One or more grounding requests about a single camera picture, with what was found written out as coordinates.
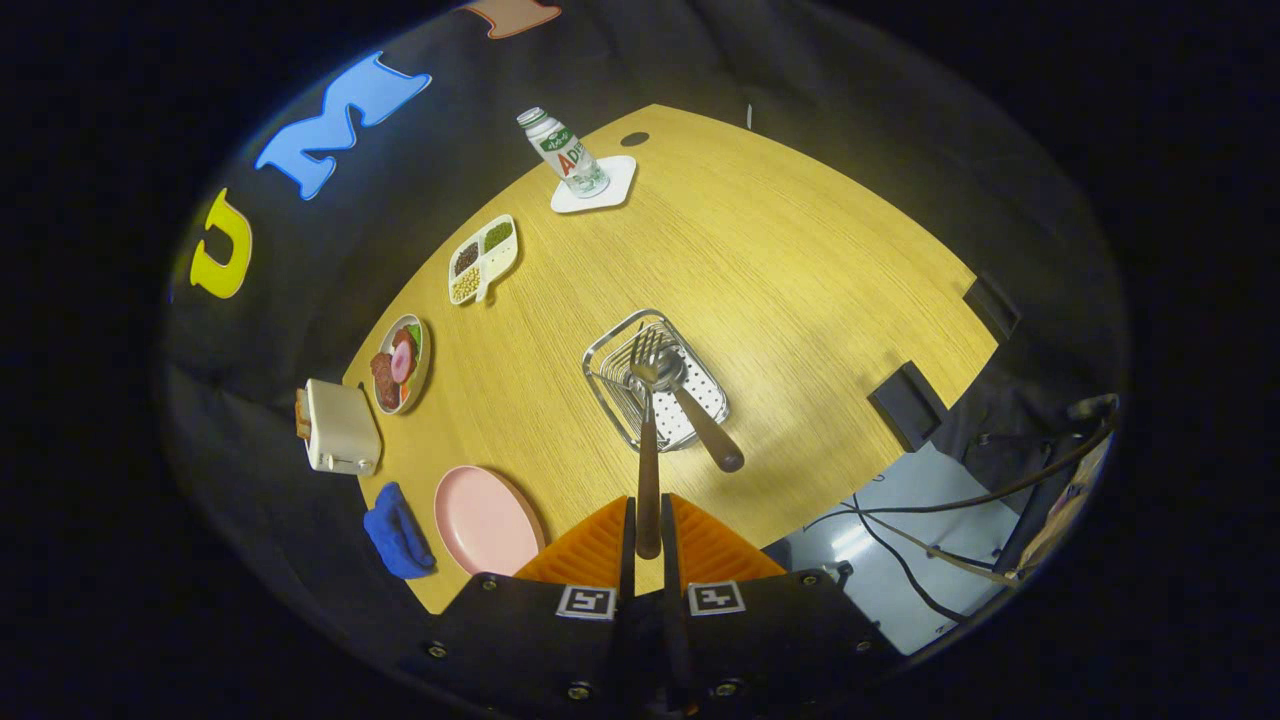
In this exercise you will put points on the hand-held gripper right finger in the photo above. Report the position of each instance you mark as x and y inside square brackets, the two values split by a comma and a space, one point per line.
[780, 640]

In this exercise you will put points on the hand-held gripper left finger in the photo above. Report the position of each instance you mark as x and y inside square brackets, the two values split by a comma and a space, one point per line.
[530, 640]

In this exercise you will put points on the pink round plate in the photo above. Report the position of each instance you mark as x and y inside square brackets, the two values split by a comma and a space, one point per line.
[490, 520]

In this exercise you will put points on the blue towel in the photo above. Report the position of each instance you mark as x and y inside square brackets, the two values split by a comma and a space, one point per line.
[398, 535]

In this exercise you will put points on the black table clamp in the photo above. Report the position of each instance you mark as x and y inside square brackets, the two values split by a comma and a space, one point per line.
[992, 305]
[908, 405]

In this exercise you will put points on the white toaster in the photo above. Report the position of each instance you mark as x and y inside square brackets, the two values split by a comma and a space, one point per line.
[345, 430]

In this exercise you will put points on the white oval food plate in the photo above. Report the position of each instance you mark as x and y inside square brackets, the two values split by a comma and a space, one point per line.
[425, 375]

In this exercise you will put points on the brown meat piece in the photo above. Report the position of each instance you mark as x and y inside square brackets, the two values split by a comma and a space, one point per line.
[384, 382]

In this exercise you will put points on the pink ham slice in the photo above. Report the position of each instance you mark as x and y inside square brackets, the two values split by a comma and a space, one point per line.
[402, 360]

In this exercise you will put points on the toast slices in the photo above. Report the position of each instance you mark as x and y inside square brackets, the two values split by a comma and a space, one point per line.
[303, 415]

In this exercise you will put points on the green lettuce leaf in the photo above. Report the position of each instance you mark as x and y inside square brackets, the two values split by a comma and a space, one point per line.
[414, 334]

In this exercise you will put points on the white divided bean dish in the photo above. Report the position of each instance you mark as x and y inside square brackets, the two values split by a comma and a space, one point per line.
[503, 262]

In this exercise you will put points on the white square coaster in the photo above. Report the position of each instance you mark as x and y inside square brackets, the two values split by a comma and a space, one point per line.
[615, 190]

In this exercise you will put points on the white drink bottle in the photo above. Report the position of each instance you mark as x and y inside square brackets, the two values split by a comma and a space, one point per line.
[565, 150]

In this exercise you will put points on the black round desk grommet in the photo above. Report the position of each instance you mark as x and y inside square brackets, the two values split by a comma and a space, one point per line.
[635, 139]

